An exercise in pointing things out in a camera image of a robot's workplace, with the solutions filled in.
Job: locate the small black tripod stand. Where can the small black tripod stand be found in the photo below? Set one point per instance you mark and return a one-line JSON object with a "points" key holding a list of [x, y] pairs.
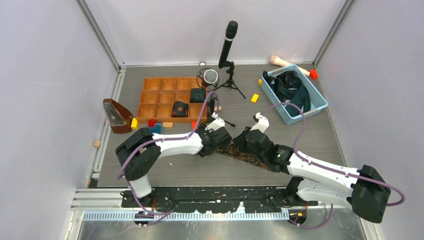
{"points": [[212, 103]]}

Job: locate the yellow toy brick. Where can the yellow toy brick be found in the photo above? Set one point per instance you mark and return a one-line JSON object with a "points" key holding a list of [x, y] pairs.
{"points": [[254, 98]]}

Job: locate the red block at corner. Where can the red block at corner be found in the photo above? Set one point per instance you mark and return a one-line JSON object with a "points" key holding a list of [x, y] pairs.
{"points": [[313, 74]]}

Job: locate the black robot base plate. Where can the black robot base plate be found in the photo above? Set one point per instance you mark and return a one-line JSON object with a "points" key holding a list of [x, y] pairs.
{"points": [[222, 199]]}

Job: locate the light blue plastic basket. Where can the light blue plastic basket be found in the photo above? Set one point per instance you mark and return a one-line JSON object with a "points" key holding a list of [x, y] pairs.
{"points": [[317, 100]]}

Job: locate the black handheld microphone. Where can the black handheld microphone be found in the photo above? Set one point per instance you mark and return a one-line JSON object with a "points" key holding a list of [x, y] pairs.
{"points": [[230, 33]]}

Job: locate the dark green patterned tie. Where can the dark green patterned tie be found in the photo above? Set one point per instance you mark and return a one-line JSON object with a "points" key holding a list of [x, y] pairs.
{"points": [[302, 98]]}

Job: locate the rolled dark green tie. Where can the rolled dark green tie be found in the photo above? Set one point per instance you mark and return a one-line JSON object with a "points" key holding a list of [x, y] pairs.
{"points": [[197, 95]]}

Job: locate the navy brown striped tie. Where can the navy brown striped tie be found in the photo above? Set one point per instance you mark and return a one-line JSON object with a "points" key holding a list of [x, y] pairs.
{"points": [[285, 86]]}

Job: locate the brown wooden metronome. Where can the brown wooden metronome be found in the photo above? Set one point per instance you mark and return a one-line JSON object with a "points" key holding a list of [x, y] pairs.
{"points": [[118, 116]]}

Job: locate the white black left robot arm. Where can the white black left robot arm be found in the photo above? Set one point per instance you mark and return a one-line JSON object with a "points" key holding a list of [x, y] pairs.
{"points": [[138, 153]]}

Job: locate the yellow block by metronome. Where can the yellow block by metronome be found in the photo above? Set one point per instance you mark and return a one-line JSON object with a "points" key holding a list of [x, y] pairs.
{"points": [[134, 124]]}

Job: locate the small wooden cube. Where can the small wooden cube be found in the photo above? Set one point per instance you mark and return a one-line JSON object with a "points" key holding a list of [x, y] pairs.
{"points": [[97, 144]]}

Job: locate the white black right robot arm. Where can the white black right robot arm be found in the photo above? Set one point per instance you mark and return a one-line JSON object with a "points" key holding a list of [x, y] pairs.
{"points": [[360, 190]]}

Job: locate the round silver mesh microphone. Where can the round silver mesh microphone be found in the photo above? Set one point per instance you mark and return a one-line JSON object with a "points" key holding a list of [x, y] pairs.
{"points": [[207, 77]]}

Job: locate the rolled black tie in tray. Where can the rolled black tie in tray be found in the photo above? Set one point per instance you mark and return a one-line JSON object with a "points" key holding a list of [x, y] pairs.
{"points": [[179, 109]]}

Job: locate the orange wooden compartment tray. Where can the orange wooden compartment tray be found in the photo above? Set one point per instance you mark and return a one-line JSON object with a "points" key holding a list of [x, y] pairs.
{"points": [[158, 96]]}

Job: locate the light blue toy brick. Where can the light blue toy brick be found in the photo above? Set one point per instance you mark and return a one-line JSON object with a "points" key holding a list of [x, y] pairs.
{"points": [[158, 125]]}

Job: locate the tan wooden block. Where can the tan wooden block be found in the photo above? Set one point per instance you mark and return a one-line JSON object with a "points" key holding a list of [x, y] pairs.
{"points": [[167, 124]]}

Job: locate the orange red block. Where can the orange red block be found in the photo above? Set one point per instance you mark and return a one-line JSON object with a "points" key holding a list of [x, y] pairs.
{"points": [[194, 125]]}

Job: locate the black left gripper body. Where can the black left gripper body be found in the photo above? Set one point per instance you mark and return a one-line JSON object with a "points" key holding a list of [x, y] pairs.
{"points": [[202, 127]]}

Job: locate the black key pattern tie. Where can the black key pattern tie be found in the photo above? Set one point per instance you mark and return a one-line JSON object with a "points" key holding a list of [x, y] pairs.
{"points": [[232, 151]]}

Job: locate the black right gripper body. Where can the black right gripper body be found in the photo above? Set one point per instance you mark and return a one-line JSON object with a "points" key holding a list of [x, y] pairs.
{"points": [[244, 145]]}

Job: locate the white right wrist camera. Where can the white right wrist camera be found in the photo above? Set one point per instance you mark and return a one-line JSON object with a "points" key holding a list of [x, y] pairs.
{"points": [[262, 123]]}

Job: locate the beige wooden pestle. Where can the beige wooden pestle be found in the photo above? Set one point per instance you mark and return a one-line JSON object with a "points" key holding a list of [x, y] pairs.
{"points": [[275, 60]]}

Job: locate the red toy brick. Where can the red toy brick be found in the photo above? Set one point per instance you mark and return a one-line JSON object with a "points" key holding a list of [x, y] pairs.
{"points": [[152, 123]]}

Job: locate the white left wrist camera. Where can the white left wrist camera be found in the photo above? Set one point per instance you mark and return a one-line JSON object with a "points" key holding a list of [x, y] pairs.
{"points": [[216, 123]]}

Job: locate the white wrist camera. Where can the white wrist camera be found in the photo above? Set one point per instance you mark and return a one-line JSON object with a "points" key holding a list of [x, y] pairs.
{"points": [[216, 123], [262, 123]]}

